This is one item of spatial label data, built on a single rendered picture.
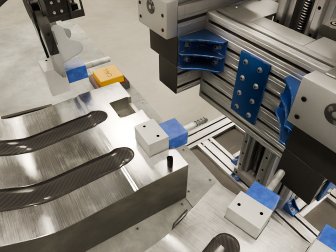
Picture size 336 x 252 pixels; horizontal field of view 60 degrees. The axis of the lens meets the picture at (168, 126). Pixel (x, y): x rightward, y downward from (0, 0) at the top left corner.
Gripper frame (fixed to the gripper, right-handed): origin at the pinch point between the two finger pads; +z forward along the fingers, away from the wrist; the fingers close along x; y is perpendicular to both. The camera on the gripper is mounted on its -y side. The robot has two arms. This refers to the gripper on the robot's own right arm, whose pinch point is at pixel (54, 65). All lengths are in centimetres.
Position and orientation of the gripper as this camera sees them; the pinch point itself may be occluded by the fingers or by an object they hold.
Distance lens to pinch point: 59.7
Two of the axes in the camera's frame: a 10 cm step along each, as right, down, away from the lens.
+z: 0.6, 7.5, 6.6
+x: -5.2, -5.4, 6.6
